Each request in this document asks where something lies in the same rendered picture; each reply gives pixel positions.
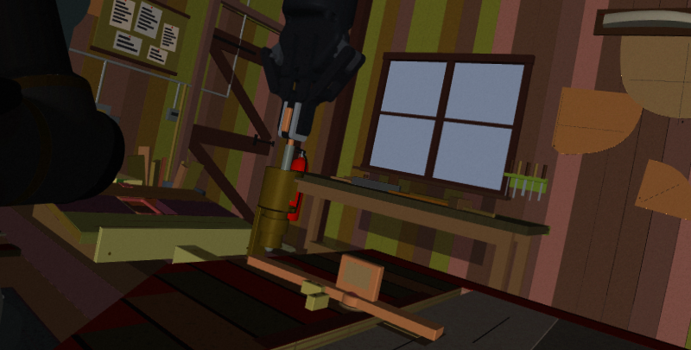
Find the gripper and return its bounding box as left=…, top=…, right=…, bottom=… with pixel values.
left=261, top=10, right=367, bottom=144

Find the grey drop-bolt with orange grip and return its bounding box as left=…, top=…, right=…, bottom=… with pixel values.
left=279, top=102, right=298, bottom=172

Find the orange wooden turn-button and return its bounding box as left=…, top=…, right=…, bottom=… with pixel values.
left=247, top=254, right=445, bottom=342

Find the olive notice board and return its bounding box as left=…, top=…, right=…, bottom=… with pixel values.
left=87, top=0, right=191, bottom=77

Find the red framed locker mock-up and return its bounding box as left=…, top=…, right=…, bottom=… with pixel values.
left=54, top=250, right=681, bottom=350

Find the green chisel rack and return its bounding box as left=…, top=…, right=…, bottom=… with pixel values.
left=503, top=159, right=550, bottom=202

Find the dark grey board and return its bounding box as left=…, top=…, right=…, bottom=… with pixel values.
left=372, top=289, right=562, bottom=350

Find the orange wedge wooden template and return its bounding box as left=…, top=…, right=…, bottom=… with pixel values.
left=634, top=158, right=691, bottom=220

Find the red fire extinguisher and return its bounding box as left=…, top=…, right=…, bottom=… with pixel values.
left=286, top=150, right=310, bottom=223

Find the grey flat bar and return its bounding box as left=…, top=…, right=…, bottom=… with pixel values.
left=351, top=175, right=402, bottom=192

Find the dark framed window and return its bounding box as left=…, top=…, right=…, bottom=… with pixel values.
left=360, top=51, right=536, bottom=201

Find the purple deck panel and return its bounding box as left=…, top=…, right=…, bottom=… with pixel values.
left=56, top=192, right=241, bottom=220

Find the orange wooden strip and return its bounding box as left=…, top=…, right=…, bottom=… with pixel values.
left=387, top=189, right=450, bottom=207

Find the stack of timber offcuts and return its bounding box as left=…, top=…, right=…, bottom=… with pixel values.
left=114, top=144, right=190, bottom=190

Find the pale olive block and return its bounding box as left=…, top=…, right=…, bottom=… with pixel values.
left=171, top=244, right=250, bottom=266

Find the orange framed square plate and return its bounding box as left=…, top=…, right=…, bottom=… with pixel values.
left=335, top=254, right=385, bottom=303

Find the wooden workbench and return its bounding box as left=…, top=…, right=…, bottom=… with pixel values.
left=295, top=170, right=552, bottom=300

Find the grey conduit pipe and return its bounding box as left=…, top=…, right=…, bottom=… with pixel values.
left=68, top=47, right=193, bottom=105

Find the pale olive plank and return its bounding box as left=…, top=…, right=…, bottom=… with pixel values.
left=92, top=213, right=254, bottom=264

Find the tan wooden plank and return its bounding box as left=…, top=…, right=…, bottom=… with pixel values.
left=31, top=202, right=101, bottom=247

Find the tan half-round wooden template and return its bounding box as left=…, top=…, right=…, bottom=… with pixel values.
left=551, top=86, right=644, bottom=156

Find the pale rounded wooden template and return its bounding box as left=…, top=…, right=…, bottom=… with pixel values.
left=619, top=35, right=691, bottom=120

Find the braced wooden door frame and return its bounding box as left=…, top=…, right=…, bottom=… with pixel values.
left=181, top=0, right=284, bottom=221

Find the pink loop handle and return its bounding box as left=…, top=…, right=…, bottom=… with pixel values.
left=114, top=194, right=164, bottom=217

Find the dark wall shelf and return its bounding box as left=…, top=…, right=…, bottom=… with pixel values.
left=593, top=8, right=691, bottom=38

